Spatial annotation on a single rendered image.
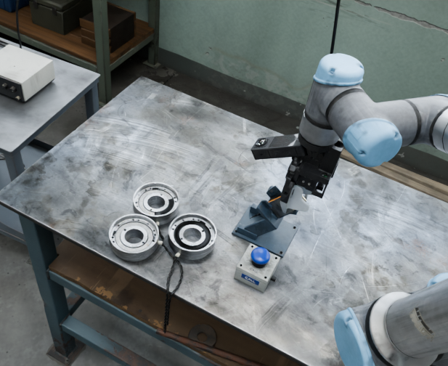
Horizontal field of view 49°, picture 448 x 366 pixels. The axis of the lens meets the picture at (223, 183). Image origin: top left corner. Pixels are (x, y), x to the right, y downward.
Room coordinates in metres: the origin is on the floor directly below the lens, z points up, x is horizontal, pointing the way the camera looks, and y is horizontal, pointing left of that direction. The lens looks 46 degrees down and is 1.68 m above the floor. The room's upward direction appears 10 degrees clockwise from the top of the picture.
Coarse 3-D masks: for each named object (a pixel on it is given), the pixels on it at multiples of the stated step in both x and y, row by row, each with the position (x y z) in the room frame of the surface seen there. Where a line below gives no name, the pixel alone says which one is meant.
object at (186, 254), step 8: (184, 216) 0.70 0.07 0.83; (192, 216) 0.71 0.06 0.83; (200, 216) 0.71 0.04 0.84; (176, 224) 0.68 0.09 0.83; (192, 224) 0.69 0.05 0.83; (208, 224) 0.70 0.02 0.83; (168, 232) 0.65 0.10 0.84; (184, 232) 0.67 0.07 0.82; (192, 232) 0.68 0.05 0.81; (200, 232) 0.67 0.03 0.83; (216, 232) 0.67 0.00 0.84; (168, 240) 0.64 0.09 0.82; (184, 240) 0.64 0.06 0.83; (200, 240) 0.65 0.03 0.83; (176, 248) 0.62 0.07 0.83; (184, 248) 0.61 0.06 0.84; (208, 248) 0.63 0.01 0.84; (184, 256) 0.61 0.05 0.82; (192, 256) 0.61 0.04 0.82; (200, 256) 0.62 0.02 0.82
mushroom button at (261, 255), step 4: (256, 248) 0.62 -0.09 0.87; (260, 248) 0.62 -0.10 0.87; (264, 248) 0.63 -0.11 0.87; (252, 252) 0.61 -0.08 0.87; (256, 252) 0.61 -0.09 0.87; (260, 252) 0.61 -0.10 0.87; (264, 252) 0.62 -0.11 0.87; (268, 252) 0.62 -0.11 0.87; (252, 256) 0.60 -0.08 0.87; (256, 256) 0.60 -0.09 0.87; (260, 256) 0.60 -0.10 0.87; (264, 256) 0.60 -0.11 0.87; (268, 256) 0.61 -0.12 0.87; (256, 260) 0.59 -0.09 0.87; (260, 260) 0.60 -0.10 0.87; (264, 260) 0.60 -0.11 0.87; (268, 260) 0.60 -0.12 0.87
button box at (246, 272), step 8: (248, 248) 0.64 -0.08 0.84; (248, 256) 0.62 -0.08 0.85; (272, 256) 0.63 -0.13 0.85; (240, 264) 0.60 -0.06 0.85; (248, 264) 0.60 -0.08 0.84; (256, 264) 0.60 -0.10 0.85; (264, 264) 0.60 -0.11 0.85; (272, 264) 0.61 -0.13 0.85; (240, 272) 0.59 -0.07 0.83; (248, 272) 0.58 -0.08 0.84; (256, 272) 0.58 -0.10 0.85; (264, 272) 0.59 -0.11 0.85; (272, 272) 0.60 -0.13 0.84; (240, 280) 0.58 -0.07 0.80; (248, 280) 0.58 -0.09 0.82; (256, 280) 0.57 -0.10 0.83; (264, 280) 0.57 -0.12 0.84; (272, 280) 0.59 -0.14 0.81; (256, 288) 0.57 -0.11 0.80; (264, 288) 0.57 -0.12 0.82
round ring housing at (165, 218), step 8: (144, 184) 0.77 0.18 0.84; (152, 184) 0.78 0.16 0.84; (160, 184) 0.79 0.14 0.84; (136, 192) 0.75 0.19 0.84; (144, 192) 0.76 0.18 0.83; (168, 192) 0.77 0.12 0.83; (176, 192) 0.77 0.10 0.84; (136, 200) 0.73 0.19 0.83; (144, 200) 0.74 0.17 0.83; (152, 200) 0.75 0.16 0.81; (160, 200) 0.76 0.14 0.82; (176, 200) 0.75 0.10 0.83; (136, 208) 0.70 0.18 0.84; (152, 208) 0.72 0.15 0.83; (160, 208) 0.72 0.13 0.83; (176, 208) 0.72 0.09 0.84; (152, 216) 0.69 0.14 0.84; (160, 216) 0.69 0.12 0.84; (168, 216) 0.70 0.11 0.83; (160, 224) 0.70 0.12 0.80
